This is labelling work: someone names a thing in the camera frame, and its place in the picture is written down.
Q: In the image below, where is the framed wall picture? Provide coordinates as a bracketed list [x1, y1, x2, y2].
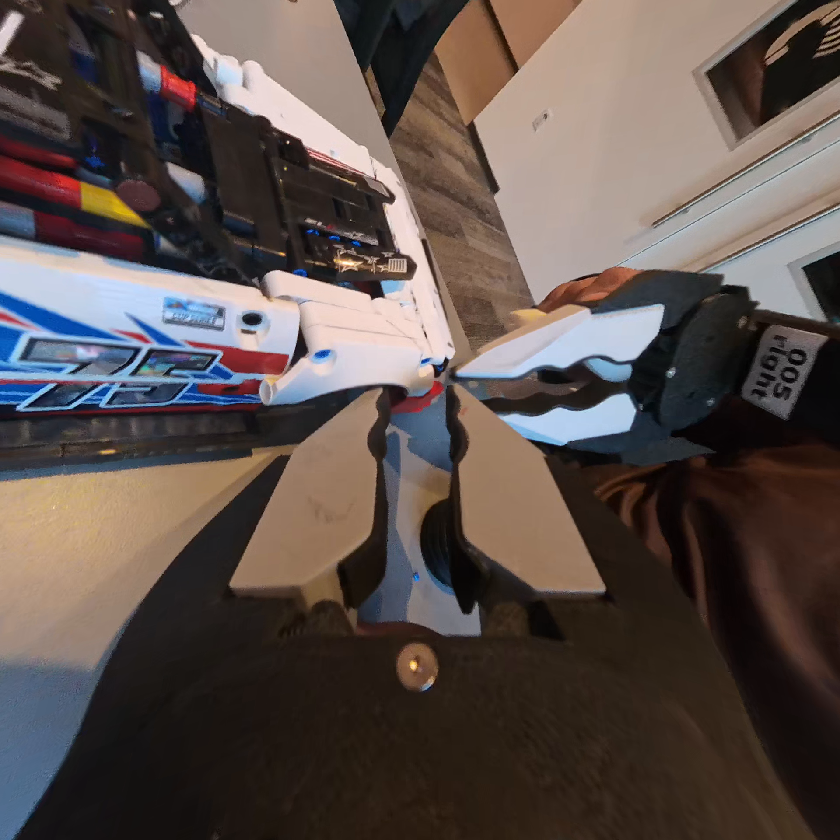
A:
[786, 241, 840, 324]
[693, 0, 840, 153]

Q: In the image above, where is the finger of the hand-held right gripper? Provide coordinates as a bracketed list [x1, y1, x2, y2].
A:
[479, 381, 643, 448]
[453, 303, 667, 383]

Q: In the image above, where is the brick-built toy race car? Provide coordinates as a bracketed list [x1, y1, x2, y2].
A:
[0, 0, 457, 470]

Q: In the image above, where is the tan wooden cabinet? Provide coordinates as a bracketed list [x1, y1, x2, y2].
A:
[433, 0, 585, 127]

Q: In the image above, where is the person's right forearm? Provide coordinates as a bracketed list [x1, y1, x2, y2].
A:
[594, 400, 840, 840]

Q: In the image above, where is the person's right hand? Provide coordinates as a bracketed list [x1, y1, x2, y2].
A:
[537, 266, 643, 312]

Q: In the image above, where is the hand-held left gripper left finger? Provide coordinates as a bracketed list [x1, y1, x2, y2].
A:
[230, 387, 391, 608]

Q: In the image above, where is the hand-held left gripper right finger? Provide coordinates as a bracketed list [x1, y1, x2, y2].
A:
[446, 384, 606, 614]

